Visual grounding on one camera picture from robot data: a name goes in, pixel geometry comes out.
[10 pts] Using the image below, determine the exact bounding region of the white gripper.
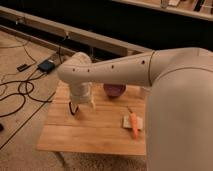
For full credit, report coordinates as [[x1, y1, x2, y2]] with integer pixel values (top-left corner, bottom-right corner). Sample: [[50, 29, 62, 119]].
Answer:
[[69, 83, 96, 115]]

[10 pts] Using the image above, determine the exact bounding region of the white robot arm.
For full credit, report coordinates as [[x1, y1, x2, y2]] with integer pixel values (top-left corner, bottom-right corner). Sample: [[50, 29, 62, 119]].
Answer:
[[58, 48, 213, 171]]

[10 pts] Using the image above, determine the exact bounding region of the purple bowl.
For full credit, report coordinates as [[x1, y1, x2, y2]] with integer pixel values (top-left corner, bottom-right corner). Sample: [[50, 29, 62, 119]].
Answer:
[[103, 84, 126, 98]]

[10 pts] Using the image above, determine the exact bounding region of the orange carrot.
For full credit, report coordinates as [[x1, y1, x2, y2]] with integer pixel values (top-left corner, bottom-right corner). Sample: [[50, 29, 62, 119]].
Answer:
[[127, 106, 138, 139]]

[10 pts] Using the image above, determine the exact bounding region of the black power adapter box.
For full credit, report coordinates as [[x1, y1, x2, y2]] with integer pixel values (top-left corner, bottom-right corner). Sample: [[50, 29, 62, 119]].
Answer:
[[38, 60, 55, 73]]

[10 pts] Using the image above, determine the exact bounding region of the long wooden shelf beam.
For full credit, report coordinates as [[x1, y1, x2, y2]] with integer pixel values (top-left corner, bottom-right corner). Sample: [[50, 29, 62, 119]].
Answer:
[[0, 6, 151, 56]]

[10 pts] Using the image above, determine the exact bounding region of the small black device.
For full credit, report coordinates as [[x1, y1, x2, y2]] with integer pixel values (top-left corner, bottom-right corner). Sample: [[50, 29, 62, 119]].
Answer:
[[17, 64, 30, 72]]

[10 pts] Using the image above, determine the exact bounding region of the black floor cable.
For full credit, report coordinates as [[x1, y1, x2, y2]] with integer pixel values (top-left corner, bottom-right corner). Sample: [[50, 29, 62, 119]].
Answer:
[[0, 71, 54, 118]]

